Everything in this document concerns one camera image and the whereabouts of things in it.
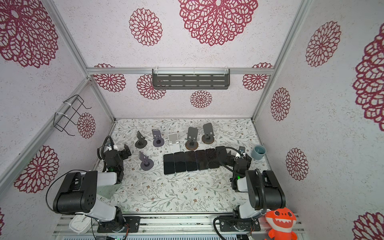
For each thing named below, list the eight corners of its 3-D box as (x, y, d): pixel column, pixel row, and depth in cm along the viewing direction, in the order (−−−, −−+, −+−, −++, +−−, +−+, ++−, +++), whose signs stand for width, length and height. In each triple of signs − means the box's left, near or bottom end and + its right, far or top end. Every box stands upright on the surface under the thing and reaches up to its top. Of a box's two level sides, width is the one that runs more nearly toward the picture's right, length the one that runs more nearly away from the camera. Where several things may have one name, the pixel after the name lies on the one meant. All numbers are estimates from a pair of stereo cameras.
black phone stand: (137, 148, 106) (134, 141, 99) (140, 137, 112) (137, 130, 105) (145, 148, 106) (142, 141, 99) (148, 137, 112) (145, 130, 105)
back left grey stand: (153, 146, 106) (150, 138, 99) (155, 137, 112) (152, 129, 104) (163, 146, 106) (161, 138, 99) (164, 137, 112) (162, 129, 104)
